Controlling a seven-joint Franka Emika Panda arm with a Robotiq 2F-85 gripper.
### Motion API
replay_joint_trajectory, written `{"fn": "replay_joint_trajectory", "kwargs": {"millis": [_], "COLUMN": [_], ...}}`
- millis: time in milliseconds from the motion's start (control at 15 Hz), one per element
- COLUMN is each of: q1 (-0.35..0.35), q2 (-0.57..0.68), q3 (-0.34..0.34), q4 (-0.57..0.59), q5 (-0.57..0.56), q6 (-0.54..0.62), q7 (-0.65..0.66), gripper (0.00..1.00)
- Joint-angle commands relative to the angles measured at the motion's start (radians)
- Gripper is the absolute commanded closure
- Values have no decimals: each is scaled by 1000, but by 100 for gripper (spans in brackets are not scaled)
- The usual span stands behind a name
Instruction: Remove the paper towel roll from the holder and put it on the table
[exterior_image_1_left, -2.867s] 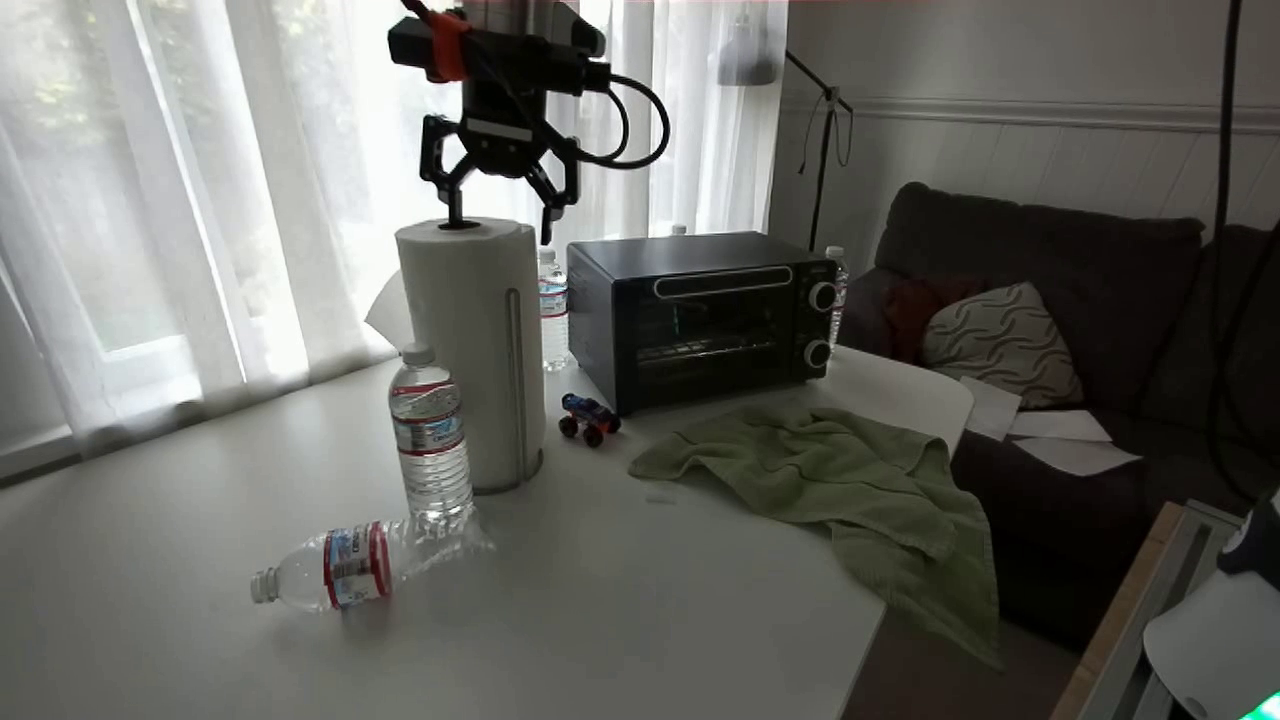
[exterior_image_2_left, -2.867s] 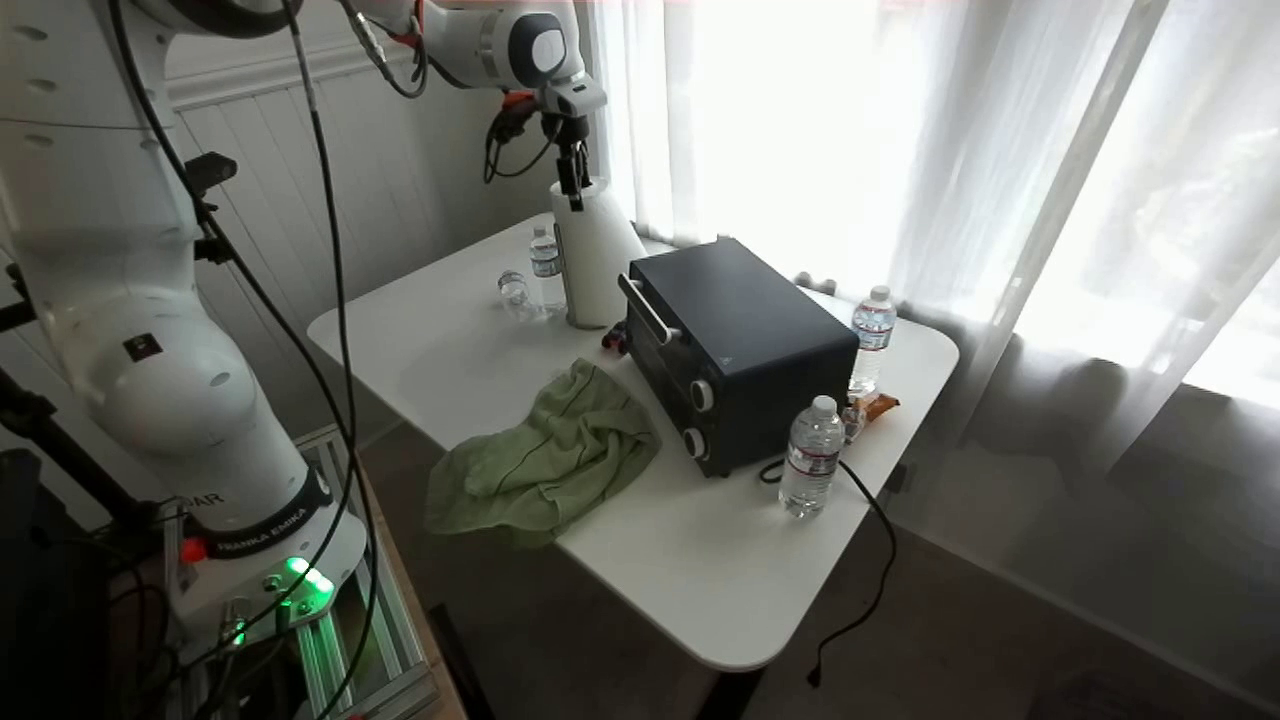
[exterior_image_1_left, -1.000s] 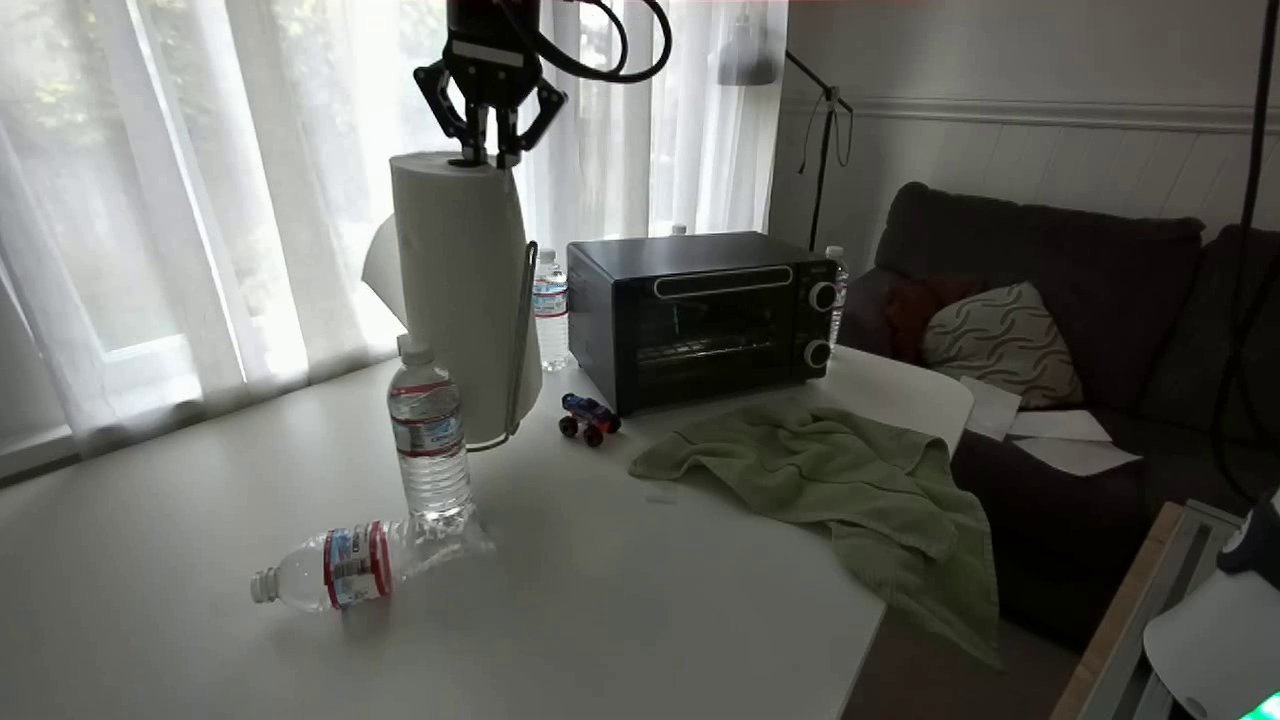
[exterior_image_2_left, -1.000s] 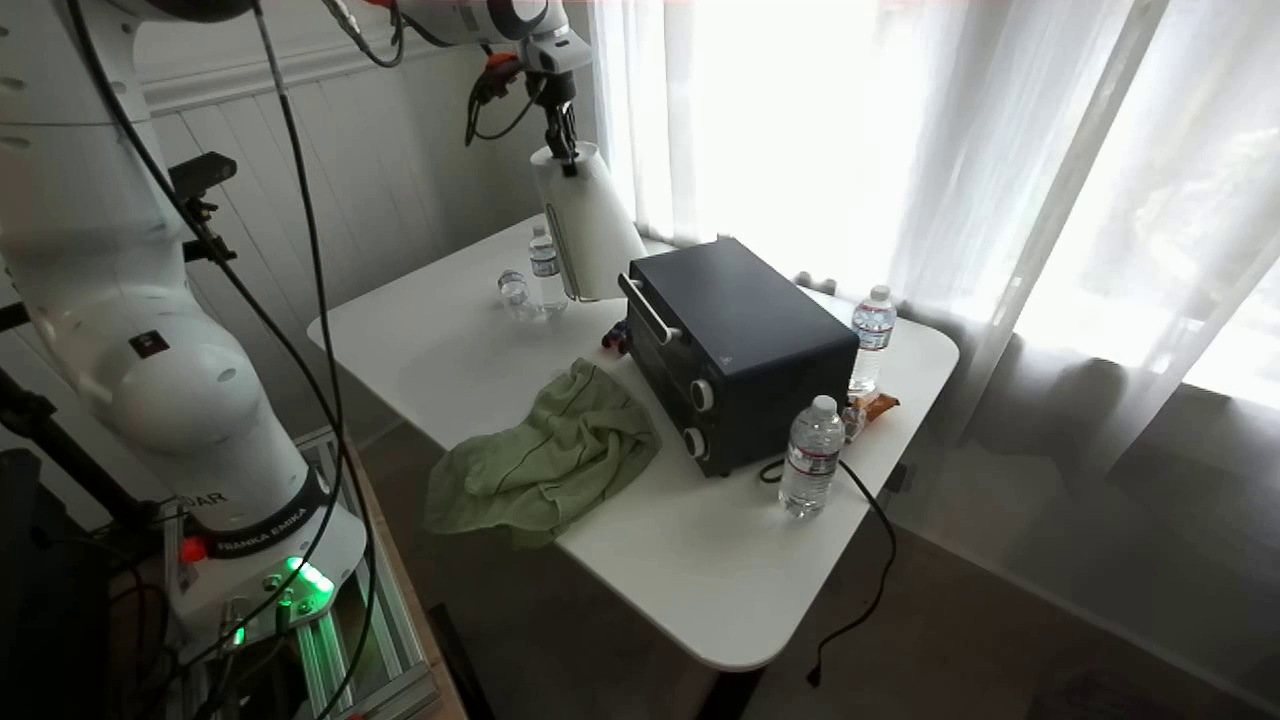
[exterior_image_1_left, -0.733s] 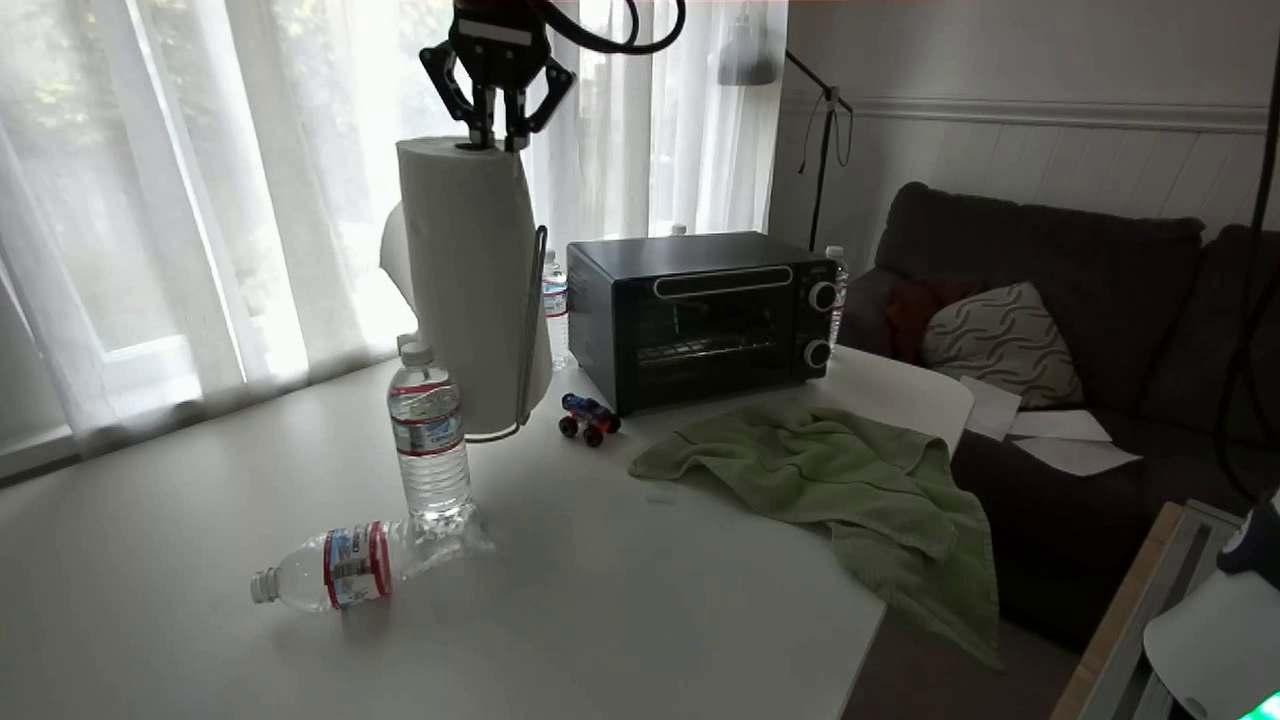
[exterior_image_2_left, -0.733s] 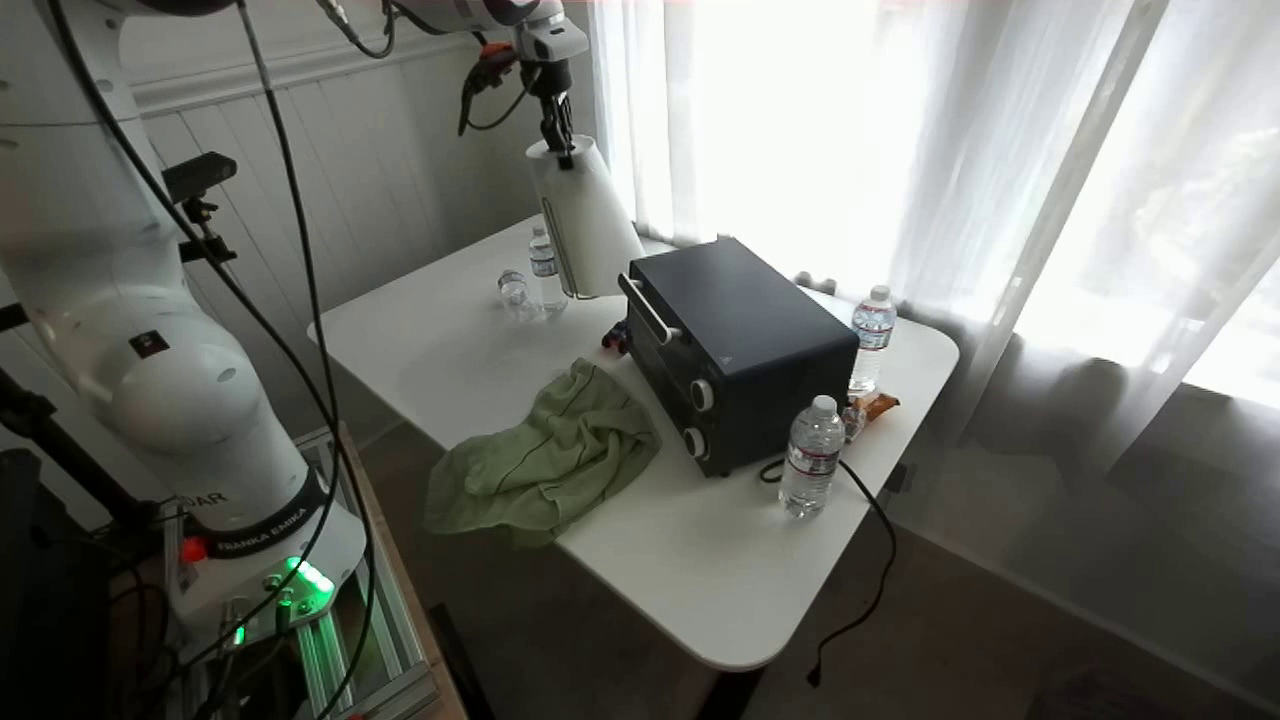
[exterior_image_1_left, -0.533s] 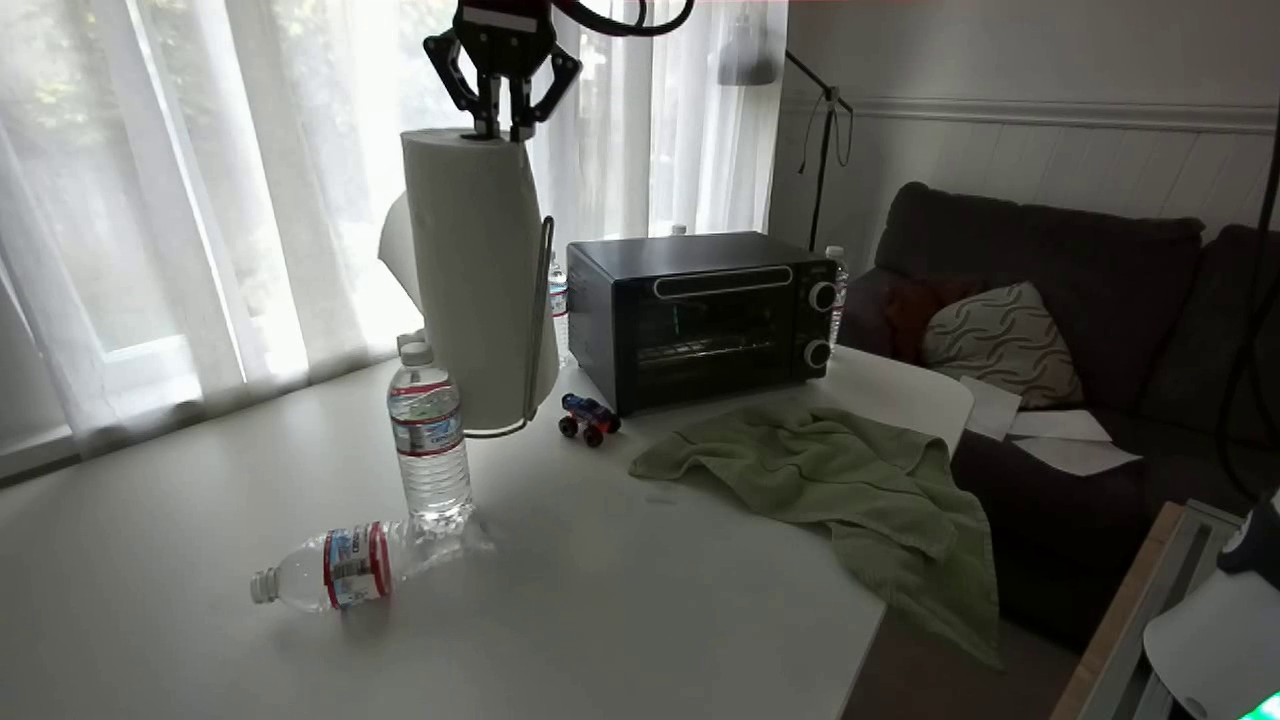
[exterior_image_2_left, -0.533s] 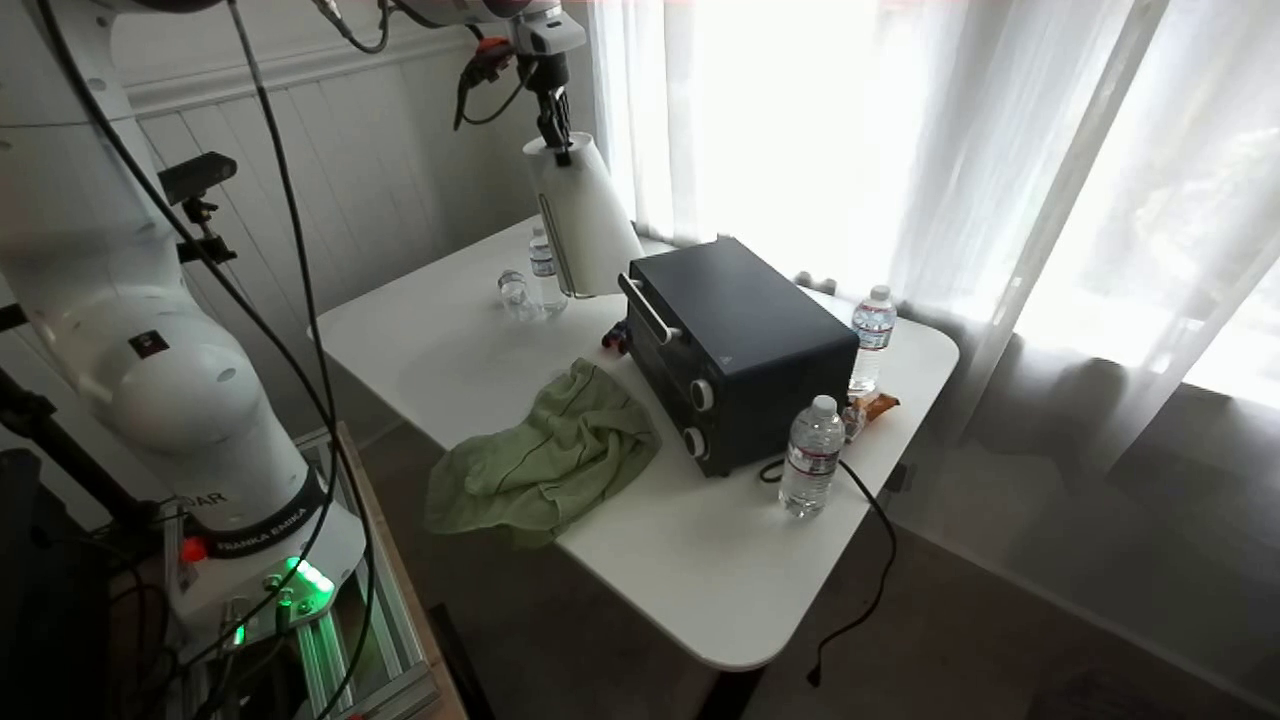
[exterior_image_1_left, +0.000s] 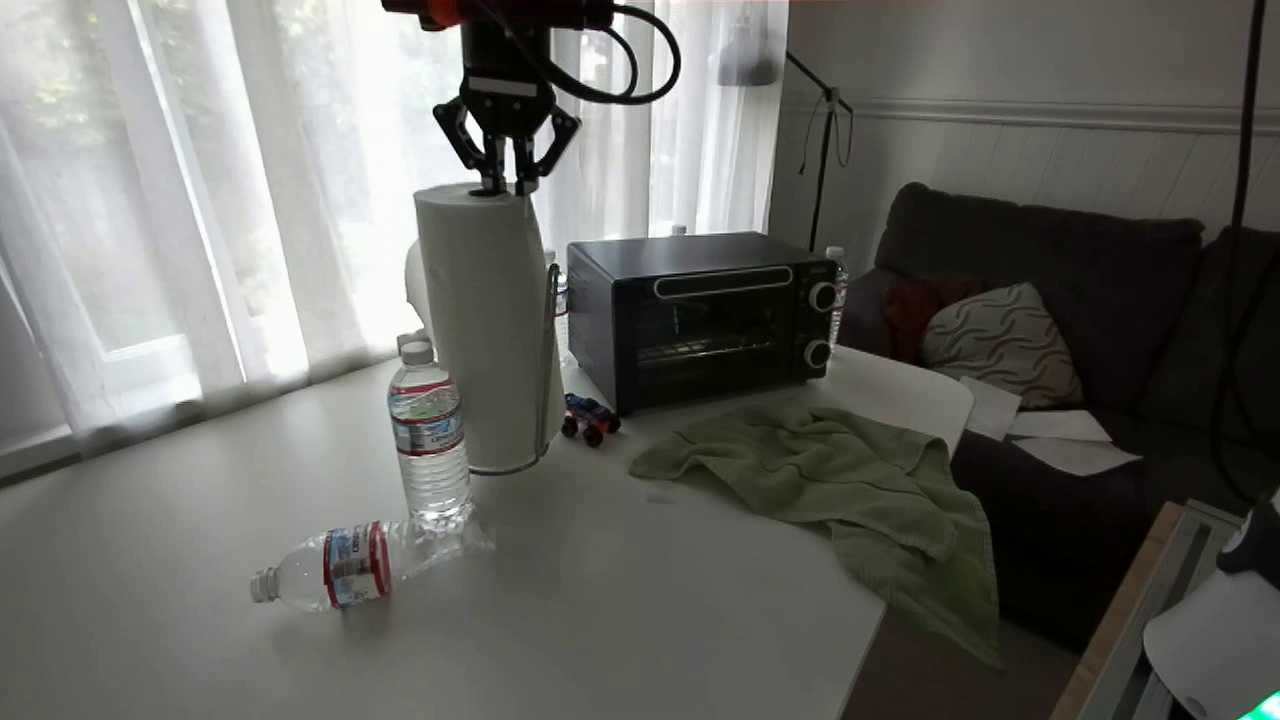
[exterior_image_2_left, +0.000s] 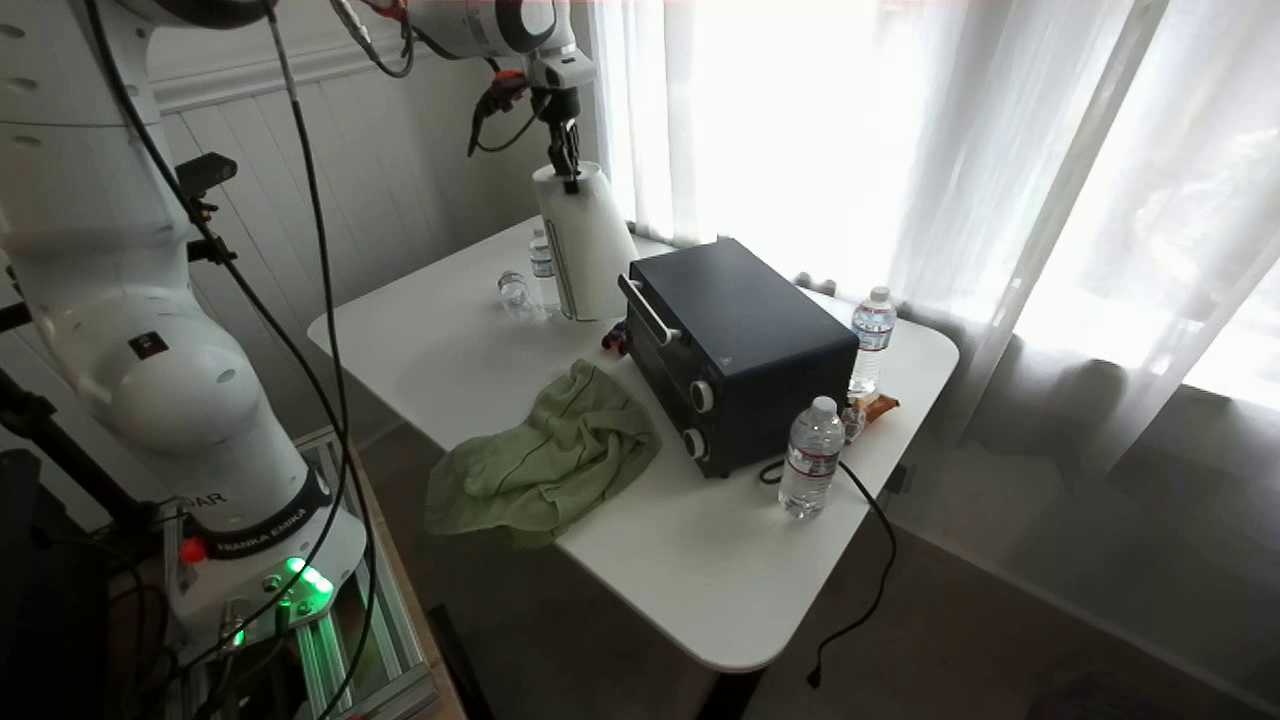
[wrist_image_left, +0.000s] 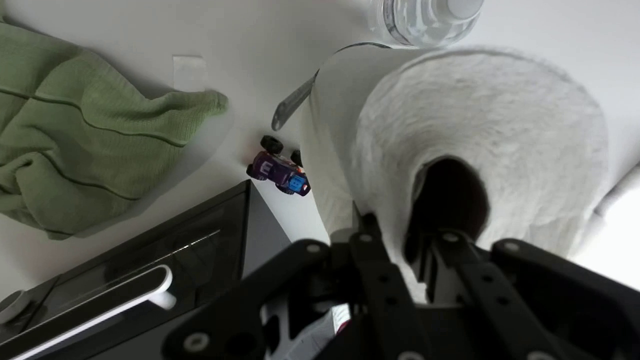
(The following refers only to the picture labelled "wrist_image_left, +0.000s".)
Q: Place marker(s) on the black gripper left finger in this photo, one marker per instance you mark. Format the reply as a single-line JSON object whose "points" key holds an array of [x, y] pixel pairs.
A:
{"points": [[267, 286]]}

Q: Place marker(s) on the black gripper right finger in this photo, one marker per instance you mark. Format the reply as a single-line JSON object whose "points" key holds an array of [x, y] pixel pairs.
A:
{"points": [[566, 301]]}

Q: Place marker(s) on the white paper towel roll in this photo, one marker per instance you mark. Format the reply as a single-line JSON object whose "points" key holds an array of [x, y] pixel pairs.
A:
{"points": [[520, 133]]}

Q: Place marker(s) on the green cloth towel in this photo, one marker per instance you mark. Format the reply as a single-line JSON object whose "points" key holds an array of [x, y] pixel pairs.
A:
{"points": [[81, 133]]}

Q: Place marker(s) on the purple blue toy car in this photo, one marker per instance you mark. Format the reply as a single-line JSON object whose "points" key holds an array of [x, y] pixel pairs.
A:
{"points": [[276, 171]]}

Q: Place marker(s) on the black toaster oven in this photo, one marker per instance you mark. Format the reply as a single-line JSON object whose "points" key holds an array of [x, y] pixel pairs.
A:
{"points": [[133, 281]]}

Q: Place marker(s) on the clear plastic water bottle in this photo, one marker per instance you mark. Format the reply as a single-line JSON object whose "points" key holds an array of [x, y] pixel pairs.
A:
{"points": [[426, 20]]}

